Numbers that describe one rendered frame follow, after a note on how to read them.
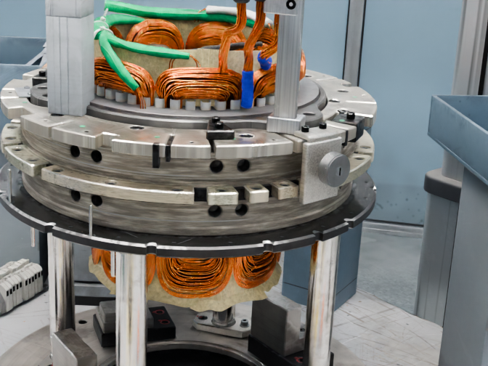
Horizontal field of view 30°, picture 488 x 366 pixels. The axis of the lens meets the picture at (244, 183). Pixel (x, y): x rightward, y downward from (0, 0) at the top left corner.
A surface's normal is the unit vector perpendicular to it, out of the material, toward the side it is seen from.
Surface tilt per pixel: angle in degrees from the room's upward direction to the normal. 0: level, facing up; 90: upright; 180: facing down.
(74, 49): 90
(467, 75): 90
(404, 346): 0
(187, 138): 0
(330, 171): 90
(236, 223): 90
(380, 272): 0
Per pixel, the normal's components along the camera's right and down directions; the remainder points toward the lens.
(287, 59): -0.29, 0.30
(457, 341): -0.99, 0.00
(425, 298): -0.74, 0.18
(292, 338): 0.61, 0.29
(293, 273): -0.51, 0.25
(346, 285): 0.86, 0.21
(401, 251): 0.04, -0.94
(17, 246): 0.00, 0.33
